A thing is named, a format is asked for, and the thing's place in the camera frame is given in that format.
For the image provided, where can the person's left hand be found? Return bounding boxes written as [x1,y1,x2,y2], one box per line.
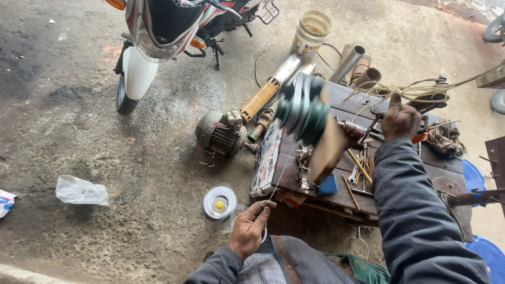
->
[228,200,277,261]

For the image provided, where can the person's right hand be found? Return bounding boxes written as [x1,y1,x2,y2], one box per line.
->
[380,93,423,143]

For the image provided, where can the metal crank handle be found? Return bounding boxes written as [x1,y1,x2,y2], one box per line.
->
[361,107,389,148]

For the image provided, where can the thin winding wire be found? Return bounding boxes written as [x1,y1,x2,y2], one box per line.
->
[266,148,294,206]

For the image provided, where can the dark wooden workbench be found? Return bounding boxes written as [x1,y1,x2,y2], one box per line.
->
[271,73,474,243]

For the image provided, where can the black metal reel stand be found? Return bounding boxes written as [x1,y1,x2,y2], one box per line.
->
[407,76,451,114]

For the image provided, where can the dirty brown rag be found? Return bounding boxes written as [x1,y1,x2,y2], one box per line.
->
[425,119,467,159]

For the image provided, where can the rusty hand winding machine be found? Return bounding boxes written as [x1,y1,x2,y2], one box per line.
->
[337,106,431,152]

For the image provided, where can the bundle of wooden sticks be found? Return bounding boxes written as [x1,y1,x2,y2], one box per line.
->
[354,153,376,187]

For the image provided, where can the long wooden stick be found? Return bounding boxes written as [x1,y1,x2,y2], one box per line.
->
[346,149,373,185]

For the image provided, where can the rusty brown metal pipe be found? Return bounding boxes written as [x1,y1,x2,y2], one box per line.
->
[349,55,372,88]

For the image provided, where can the printed white sign board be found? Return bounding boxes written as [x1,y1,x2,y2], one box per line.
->
[249,121,285,198]

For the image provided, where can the person's torso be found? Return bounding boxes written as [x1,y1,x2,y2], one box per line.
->
[235,235,357,284]

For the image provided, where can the silver metal pipe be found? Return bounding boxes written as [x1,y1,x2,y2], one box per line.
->
[329,44,367,84]

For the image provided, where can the brown wooden former board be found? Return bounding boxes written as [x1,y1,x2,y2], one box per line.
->
[307,84,352,185]

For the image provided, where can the rusty round metal disc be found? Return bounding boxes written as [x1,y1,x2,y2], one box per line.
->
[431,176,473,228]

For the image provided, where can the thin wooden stick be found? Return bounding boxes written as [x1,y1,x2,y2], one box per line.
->
[342,174,361,211]

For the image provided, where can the blue plastic stool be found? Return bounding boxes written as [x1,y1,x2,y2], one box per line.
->
[464,235,505,284]
[461,158,488,208]

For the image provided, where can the blue flat box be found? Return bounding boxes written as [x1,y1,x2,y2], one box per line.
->
[317,170,339,195]

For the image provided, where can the green coil winding former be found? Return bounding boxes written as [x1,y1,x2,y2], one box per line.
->
[274,73,332,147]

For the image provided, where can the grey rubber tyre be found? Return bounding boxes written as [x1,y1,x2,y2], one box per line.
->
[490,88,505,115]

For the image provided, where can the grey electric motor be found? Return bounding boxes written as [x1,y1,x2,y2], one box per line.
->
[195,109,260,159]

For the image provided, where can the brown metal panel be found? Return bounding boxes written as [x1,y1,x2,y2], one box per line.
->
[484,136,505,215]

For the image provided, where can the rusty metal bar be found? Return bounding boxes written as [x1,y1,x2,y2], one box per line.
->
[445,188,505,207]

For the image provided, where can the chrome submersible pump with coupling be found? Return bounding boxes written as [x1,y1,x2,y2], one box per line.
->
[247,62,317,144]

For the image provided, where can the dirty white plastic bucket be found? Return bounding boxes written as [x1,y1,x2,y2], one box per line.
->
[290,10,334,62]

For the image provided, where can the green cloth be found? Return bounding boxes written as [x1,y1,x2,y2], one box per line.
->
[327,253,390,284]

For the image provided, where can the vehicle wheel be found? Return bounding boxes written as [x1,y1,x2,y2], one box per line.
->
[483,13,505,44]

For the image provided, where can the chrome orange submersible pump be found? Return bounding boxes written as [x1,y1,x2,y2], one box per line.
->
[238,54,304,124]

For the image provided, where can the clear plastic bag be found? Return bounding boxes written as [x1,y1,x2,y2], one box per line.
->
[55,174,110,207]

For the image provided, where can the white red motorcycle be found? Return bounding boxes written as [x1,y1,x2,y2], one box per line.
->
[104,0,280,116]

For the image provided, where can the white printed packet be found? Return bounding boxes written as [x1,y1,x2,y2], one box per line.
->
[0,189,17,219]

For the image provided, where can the tangled beige wire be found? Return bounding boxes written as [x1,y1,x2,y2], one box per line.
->
[344,59,505,119]

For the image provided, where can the brown shoulder strap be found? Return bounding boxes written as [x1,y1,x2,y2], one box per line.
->
[272,235,304,284]

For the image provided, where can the white wire spool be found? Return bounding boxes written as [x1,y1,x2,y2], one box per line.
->
[202,183,238,221]

